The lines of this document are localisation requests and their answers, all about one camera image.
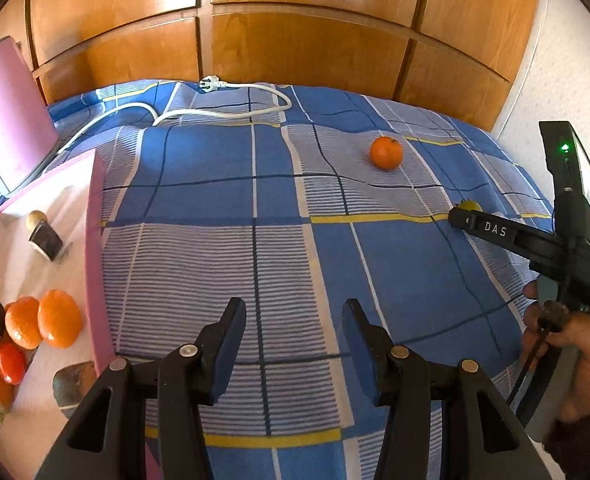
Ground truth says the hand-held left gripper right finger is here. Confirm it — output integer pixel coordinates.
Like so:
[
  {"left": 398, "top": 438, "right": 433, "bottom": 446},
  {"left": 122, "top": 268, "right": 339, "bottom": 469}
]
[{"left": 341, "top": 298, "right": 551, "bottom": 480}]

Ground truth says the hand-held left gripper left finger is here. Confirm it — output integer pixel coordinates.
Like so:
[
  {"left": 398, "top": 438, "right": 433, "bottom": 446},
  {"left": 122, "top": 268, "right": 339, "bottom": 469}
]
[{"left": 35, "top": 296, "right": 247, "bottom": 480}]

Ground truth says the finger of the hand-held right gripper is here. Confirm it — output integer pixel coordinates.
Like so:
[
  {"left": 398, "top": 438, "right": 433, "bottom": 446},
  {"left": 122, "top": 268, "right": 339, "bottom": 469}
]
[{"left": 448, "top": 206, "right": 561, "bottom": 263}]

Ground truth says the pink box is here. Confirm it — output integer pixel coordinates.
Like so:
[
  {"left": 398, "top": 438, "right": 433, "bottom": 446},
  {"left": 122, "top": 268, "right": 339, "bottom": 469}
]
[{"left": 0, "top": 150, "right": 161, "bottom": 480}]

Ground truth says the smooth orange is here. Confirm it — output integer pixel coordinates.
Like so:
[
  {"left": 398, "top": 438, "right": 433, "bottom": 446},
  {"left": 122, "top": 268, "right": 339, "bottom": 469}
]
[{"left": 37, "top": 289, "right": 84, "bottom": 350}]

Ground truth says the dark cut vegetable piece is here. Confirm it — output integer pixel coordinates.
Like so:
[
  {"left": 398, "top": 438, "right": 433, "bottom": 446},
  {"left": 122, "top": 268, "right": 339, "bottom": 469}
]
[{"left": 29, "top": 224, "right": 64, "bottom": 262}]

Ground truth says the orange with green stem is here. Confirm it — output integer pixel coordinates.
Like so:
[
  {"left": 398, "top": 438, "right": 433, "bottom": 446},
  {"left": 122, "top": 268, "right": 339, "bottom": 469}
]
[{"left": 5, "top": 297, "right": 43, "bottom": 351}]

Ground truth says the blue checked blanket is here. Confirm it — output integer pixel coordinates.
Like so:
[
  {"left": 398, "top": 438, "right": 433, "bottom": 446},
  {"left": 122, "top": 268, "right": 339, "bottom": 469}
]
[{"left": 0, "top": 78, "right": 566, "bottom": 480}]

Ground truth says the small mandarin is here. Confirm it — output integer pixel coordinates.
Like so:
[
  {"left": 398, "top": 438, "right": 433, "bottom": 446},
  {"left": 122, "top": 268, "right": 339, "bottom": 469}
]
[{"left": 370, "top": 136, "right": 404, "bottom": 171}]

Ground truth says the brown potato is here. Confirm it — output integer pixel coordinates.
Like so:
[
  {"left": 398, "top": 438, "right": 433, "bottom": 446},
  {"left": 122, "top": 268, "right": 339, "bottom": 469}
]
[{"left": 52, "top": 361, "right": 98, "bottom": 418}]

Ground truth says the red tomato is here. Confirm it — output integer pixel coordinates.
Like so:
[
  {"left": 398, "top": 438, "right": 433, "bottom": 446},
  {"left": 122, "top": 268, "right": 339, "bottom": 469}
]
[{"left": 0, "top": 344, "right": 27, "bottom": 386}]

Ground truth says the wooden wardrobe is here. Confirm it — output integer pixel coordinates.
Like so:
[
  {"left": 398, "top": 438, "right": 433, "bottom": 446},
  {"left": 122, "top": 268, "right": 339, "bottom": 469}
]
[{"left": 0, "top": 0, "right": 543, "bottom": 133}]

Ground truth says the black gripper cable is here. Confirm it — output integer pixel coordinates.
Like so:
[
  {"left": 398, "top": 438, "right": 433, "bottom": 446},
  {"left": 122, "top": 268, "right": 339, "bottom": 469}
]
[{"left": 505, "top": 305, "right": 568, "bottom": 408}]

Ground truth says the white power cable with plug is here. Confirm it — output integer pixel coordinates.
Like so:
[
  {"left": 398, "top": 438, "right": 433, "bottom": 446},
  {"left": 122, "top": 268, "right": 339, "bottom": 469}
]
[{"left": 57, "top": 76, "right": 292, "bottom": 153}]

